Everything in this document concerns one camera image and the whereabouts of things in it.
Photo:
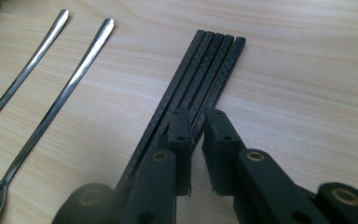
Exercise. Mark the steel spoon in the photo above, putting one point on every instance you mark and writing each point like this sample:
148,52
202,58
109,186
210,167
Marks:
28,67
62,96

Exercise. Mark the slim black chopstick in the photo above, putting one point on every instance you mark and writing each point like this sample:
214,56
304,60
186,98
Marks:
227,74

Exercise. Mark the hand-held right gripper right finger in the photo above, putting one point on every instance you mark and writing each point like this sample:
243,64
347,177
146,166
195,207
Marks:
223,155

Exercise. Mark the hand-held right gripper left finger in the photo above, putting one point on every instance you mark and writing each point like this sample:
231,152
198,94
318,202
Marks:
181,149

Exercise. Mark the row of black chopsticks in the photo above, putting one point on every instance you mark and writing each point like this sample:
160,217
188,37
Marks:
180,87

